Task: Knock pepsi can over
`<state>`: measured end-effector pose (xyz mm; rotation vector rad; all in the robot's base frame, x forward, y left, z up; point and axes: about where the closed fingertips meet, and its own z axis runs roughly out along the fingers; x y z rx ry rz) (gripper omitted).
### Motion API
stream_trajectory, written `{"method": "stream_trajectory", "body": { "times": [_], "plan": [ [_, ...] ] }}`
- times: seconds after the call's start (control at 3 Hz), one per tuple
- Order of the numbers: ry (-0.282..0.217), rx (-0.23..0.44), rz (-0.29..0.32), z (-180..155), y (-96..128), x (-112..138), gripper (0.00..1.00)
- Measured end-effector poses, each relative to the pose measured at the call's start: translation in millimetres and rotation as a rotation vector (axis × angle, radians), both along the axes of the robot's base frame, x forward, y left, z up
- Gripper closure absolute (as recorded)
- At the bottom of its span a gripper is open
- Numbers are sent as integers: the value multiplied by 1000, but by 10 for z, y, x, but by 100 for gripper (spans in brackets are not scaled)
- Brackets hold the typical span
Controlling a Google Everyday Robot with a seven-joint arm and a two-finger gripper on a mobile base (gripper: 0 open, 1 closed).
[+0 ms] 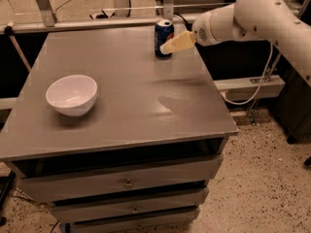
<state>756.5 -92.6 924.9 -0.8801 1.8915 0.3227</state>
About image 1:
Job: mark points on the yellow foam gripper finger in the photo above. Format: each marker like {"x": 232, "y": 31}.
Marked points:
{"x": 184, "y": 41}

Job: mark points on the blue pepsi can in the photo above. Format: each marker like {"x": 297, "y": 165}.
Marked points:
{"x": 164, "y": 30}

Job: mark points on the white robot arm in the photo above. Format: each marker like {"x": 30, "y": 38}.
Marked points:
{"x": 248, "y": 20}

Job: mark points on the black power plug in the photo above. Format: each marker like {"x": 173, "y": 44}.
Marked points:
{"x": 102, "y": 15}

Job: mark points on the white bowl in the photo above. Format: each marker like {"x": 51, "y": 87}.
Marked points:
{"x": 72, "y": 96}

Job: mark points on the grey drawer cabinet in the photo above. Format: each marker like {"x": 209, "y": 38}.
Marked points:
{"x": 147, "y": 111}

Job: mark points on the top grey drawer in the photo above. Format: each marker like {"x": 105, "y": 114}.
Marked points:
{"x": 78, "y": 185}

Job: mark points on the grey drawer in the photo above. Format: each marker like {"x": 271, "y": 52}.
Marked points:
{"x": 123, "y": 223}
{"x": 78, "y": 185}
{"x": 133, "y": 205}

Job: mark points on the bottom grey drawer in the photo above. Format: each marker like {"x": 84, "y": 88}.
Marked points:
{"x": 123, "y": 223}

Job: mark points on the wooden stick with black tape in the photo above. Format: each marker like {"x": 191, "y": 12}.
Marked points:
{"x": 9, "y": 30}

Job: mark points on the middle grey drawer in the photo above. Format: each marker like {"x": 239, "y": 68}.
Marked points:
{"x": 133, "y": 205}

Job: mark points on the metal frame rail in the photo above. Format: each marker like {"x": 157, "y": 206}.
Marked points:
{"x": 50, "y": 24}

